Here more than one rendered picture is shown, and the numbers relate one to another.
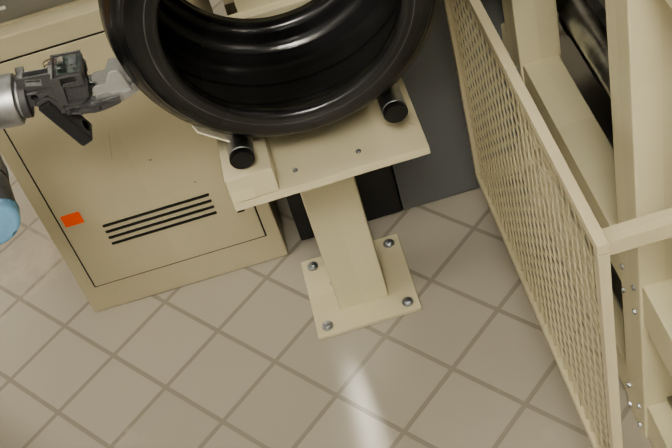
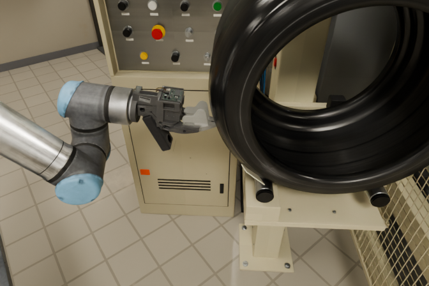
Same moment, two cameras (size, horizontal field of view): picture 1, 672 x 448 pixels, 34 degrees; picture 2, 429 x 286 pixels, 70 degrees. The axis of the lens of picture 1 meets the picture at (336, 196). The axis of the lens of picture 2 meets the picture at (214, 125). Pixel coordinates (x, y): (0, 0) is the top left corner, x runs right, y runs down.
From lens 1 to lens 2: 120 cm
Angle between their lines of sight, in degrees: 8
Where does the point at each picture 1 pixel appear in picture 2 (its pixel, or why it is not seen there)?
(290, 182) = (285, 218)
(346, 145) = (325, 203)
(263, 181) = (270, 214)
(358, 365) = not seen: outside the picture
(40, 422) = (96, 262)
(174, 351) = (169, 248)
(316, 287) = (243, 239)
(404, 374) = not seen: outside the picture
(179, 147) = (205, 156)
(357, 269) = (269, 243)
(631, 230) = not seen: outside the picture
